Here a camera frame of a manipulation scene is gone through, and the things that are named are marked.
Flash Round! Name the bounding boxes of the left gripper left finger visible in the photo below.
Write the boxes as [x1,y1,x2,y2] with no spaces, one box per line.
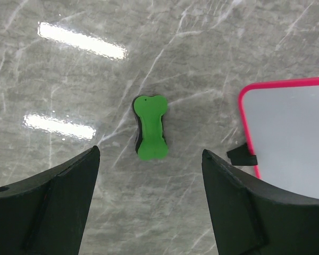
[0,146,100,254]

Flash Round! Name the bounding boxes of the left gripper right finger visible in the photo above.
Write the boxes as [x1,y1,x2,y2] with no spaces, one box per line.
[202,150,319,254]

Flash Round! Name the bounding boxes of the pink framed whiteboard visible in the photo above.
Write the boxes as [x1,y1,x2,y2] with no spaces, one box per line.
[238,77,319,199]

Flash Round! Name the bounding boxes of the green whiteboard eraser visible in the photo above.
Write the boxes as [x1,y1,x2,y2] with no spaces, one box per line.
[132,95,169,161]

